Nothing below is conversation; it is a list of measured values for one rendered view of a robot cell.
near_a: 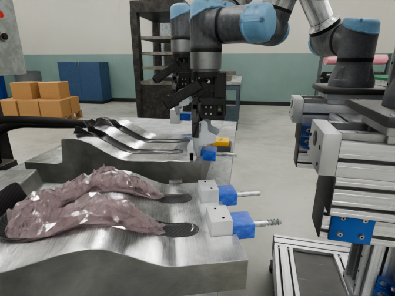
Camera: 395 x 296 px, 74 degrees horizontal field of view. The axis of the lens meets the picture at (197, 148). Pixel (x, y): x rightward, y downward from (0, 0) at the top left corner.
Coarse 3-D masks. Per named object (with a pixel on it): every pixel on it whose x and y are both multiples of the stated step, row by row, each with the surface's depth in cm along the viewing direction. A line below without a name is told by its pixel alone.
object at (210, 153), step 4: (192, 140) 73; (188, 144) 69; (192, 144) 69; (188, 148) 69; (192, 148) 69; (200, 148) 69; (204, 148) 71; (208, 148) 71; (212, 148) 71; (216, 148) 71; (188, 152) 69; (192, 152) 69; (200, 152) 69; (204, 152) 69; (208, 152) 69; (212, 152) 68; (216, 152) 70; (220, 152) 70; (224, 152) 70; (228, 152) 70; (204, 156) 69; (208, 156) 69; (212, 156) 69; (216, 156) 71; (208, 160) 69; (212, 160) 69
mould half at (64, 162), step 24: (120, 120) 90; (72, 144) 69; (96, 144) 69; (144, 144) 80; (168, 144) 79; (48, 168) 73; (72, 168) 71; (96, 168) 70; (120, 168) 69; (144, 168) 68; (168, 168) 67; (192, 168) 66
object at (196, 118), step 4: (196, 108) 65; (192, 112) 64; (196, 112) 64; (192, 116) 63; (196, 116) 63; (192, 120) 63; (196, 120) 63; (192, 124) 64; (196, 124) 63; (192, 128) 64; (196, 128) 64; (192, 132) 64; (196, 132) 65; (192, 136) 65; (196, 136) 65
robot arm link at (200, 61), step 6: (192, 54) 61; (198, 54) 60; (204, 54) 60; (210, 54) 60; (216, 54) 60; (192, 60) 62; (198, 60) 60; (204, 60) 60; (210, 60) 60; (216, 60) 61; (192, 66) 62; (198, 66) 61; (204, 66) 60; (210, 66) 61; (216, 66) 61
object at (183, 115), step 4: (172, 108) 99; (180, 108) 99; (172, 112) 97; (180, 112) 98; (184, 112) 98; (188, 112) 98; (172, 116) 97; (176, 116) 97; (180, 116) 97; (184, 116) 97; (188, 116) 96; (172, 120) 98; (176, 120) 97; (180, 120) 99; (184, 120) 97; (188, 120) 97
